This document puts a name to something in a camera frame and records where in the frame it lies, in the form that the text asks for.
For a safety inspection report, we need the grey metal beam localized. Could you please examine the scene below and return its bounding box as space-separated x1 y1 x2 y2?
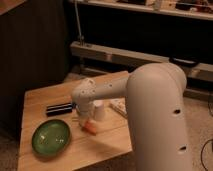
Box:
70 41 213 82

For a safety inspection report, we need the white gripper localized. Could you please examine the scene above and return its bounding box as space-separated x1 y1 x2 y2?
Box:
76 108 94 127

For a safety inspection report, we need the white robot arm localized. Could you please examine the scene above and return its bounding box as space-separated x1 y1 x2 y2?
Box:
72 63 193 171

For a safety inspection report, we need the metal vertical pole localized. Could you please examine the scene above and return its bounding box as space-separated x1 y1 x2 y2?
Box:
74 0 84 45

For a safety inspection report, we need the black cable on floor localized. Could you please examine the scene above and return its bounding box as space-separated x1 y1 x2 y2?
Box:
200 96 213 168

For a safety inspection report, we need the cluttered background shelf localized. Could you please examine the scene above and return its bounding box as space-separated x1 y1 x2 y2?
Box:
68 0 213 22

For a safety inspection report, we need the white paper cup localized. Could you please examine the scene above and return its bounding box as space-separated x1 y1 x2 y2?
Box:
93 100 105 121

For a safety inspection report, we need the black rectangular case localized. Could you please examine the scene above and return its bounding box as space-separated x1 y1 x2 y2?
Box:
46 103 73 117

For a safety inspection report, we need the green round plate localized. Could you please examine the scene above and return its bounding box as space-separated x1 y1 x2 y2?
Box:
31 119 71 157

